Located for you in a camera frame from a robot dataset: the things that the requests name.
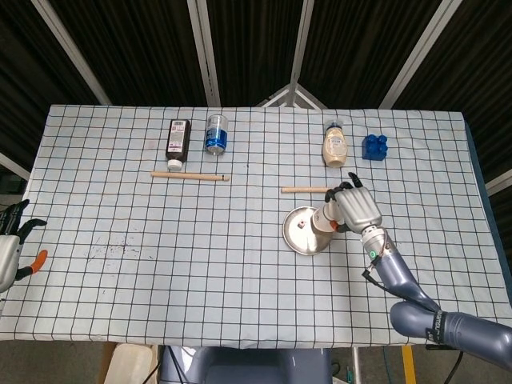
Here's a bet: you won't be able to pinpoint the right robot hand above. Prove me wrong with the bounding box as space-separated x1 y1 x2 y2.
324 172 382 235

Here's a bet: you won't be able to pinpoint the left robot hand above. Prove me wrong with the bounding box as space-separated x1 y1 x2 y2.
0 198 48 293

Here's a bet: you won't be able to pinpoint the white paper cup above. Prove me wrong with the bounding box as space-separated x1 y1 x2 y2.
310 199 346 237

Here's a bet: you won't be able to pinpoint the silver metal plate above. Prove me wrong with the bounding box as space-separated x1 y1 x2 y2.
282 206 335 256

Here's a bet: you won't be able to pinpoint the plain wooden stick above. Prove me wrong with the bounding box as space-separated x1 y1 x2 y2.
280 186 333 195

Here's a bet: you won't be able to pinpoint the blue toy building brick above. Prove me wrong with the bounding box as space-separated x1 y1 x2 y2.
361 134 390 162

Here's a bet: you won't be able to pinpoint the cream mayonnaise squeeze bottle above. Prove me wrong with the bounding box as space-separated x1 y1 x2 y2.
322 118 350 168

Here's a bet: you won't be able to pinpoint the light blue checked tablecloth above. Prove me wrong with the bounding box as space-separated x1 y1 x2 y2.
0 104 499 348

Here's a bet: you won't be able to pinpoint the blue soda can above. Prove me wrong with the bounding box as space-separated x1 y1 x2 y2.
204 114 230 156

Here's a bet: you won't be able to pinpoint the cream plastic container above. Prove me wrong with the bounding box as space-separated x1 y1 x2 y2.
104 342 161 384

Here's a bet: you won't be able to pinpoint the wooden stick with black band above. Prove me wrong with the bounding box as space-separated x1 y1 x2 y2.
150 170 232 183

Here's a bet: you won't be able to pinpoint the dark brown white-capped bottle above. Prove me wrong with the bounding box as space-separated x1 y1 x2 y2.
165 118 192 170

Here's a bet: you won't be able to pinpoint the grey-blue robot torso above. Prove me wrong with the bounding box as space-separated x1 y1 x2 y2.
159 346 333 384

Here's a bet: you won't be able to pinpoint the thin wrist cable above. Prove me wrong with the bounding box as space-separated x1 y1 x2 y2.
362 235 401 293

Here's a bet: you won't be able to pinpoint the white metal side rail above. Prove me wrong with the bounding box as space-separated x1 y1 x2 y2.
486 170 512 196
0 151 31 180

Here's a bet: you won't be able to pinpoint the white triangular frame brace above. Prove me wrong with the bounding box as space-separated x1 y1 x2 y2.
255 82 328 109

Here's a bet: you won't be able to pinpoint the white metal frame post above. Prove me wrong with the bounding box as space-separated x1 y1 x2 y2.
378 0 455 110
30 0 112 106
186 0 222 107
288 0 317 86

